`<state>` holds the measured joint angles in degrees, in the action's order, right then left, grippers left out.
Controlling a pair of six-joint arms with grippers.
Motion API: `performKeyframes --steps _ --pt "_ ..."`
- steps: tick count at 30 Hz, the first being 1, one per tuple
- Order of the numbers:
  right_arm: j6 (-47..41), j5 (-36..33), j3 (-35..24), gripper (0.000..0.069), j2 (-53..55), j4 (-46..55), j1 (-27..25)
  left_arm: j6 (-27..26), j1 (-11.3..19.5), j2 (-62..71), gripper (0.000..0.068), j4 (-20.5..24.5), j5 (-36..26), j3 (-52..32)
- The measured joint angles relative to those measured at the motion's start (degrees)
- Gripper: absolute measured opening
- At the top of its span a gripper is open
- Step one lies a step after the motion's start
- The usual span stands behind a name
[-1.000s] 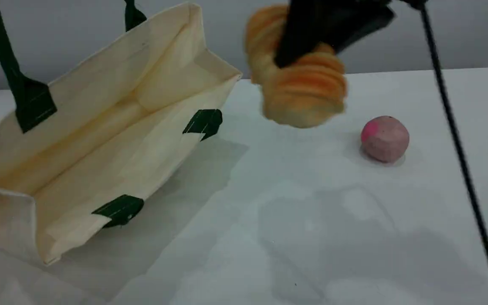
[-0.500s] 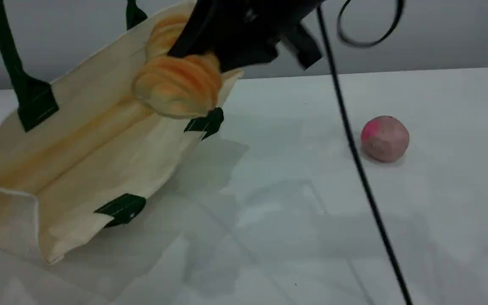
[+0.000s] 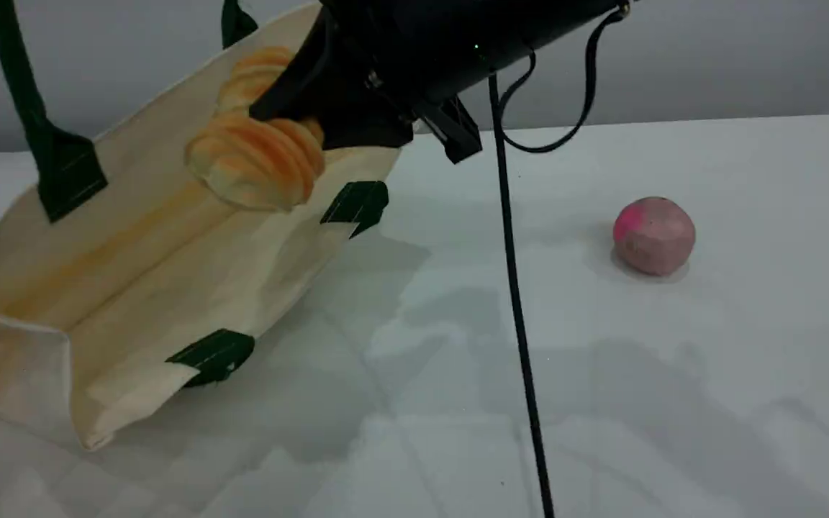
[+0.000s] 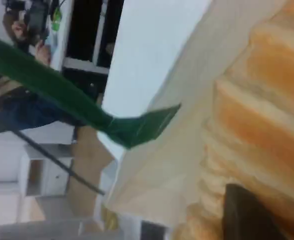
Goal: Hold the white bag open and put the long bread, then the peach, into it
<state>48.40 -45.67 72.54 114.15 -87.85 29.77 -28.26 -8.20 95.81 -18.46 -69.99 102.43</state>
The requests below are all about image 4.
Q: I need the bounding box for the small green object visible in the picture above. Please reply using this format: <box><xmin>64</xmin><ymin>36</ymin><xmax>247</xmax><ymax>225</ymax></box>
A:
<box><xmin>50</xmin><ymin>6</ymin><xmax>64</xmax><ymax>32</ymax></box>

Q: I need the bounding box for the person in blue jeans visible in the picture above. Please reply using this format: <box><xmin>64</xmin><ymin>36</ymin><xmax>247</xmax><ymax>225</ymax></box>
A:
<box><xmin>0</xmin><ymin>0</ymin><xmax>87</xmax><ymax>137</ymax></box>

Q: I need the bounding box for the white shelf cabinet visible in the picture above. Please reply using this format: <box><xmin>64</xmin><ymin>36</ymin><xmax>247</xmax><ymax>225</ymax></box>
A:
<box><xmin>13</xmin><ymin>129</ymin><xmax>105</xmax><ymax>196</ymax></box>

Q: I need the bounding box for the cream canvas bag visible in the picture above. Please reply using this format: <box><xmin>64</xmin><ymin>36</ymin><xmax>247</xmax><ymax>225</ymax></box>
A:
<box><xmin>0</xmin><ymin>0</ymin><xmax>291</xmax><ymax>230</ymax></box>

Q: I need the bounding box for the long ridged orange bread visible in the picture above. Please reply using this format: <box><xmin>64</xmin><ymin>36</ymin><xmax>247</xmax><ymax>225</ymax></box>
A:
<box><xmin>173</xmin><ymin>0</ymin><xmax>294</xmax><ymax>240</ymax></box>

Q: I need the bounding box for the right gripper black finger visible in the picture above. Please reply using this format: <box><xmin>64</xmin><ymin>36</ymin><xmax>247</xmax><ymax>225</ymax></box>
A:
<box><xmin>223</xmin><ymin>183</ymin><xmax>287</xmax><ymax>240</ymax></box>

